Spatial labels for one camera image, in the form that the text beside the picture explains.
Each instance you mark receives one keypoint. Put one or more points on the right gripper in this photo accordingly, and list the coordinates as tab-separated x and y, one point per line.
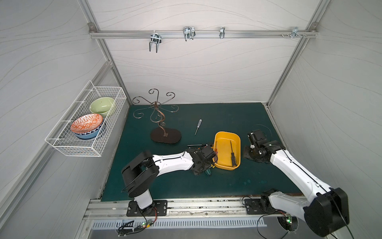
254	153

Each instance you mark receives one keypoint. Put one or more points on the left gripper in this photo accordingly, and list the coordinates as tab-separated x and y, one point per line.
206	166

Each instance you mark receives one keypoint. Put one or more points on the green black screwdriver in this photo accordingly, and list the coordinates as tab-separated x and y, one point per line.
208	172

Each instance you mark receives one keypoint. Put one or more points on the yellow plastic storage tray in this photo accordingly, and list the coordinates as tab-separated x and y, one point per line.
221	146

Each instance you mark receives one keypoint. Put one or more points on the black yellow-capped screwdriver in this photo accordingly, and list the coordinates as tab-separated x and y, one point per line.
233	155

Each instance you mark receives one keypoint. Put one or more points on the orange black screwdriver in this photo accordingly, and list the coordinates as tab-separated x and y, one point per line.
197	145

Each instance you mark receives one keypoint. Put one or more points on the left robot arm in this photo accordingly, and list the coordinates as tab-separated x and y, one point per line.
140	173

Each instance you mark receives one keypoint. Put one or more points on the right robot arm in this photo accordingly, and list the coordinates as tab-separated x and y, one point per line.
324	209

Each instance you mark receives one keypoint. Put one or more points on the small grey clear screwdriver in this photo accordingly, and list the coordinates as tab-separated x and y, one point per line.
198	126

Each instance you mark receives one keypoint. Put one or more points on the green ceramic bowl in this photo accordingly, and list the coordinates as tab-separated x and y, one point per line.
104	106

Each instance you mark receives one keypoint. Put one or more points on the blue bowl under orange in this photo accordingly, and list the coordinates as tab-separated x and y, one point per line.
89	135

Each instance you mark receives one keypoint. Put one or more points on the orange patterned bowl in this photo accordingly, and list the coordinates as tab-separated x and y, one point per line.
86	123

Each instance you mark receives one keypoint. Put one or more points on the small metal hook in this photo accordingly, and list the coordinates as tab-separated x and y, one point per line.
222	33

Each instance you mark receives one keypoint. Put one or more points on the metal hook right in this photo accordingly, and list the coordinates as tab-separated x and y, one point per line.
294	34

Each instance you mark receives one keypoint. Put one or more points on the metal double hook middle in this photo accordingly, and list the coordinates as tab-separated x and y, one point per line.
189	33

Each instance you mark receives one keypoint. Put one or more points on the metal double hook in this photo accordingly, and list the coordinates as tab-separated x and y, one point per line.
189	33
155	40

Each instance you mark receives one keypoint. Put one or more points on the metal double hook left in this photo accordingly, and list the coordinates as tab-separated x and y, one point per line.
155	40

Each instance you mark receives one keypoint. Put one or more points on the copper wire jewelry stand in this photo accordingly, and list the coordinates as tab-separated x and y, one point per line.
161	134

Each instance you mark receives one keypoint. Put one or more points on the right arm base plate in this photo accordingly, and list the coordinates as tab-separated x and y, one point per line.
253	206

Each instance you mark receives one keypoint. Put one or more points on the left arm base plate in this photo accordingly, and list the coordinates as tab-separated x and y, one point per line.
157	208

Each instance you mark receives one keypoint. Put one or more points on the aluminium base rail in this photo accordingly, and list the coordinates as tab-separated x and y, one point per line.
213	207

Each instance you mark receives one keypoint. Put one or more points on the white wire basket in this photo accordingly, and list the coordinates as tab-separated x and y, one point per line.
62	138

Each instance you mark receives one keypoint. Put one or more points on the white slotted cable duct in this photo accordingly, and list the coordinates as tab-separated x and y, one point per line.
183	223

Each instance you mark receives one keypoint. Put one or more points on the aluminium top rail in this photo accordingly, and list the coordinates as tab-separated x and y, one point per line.
200	34

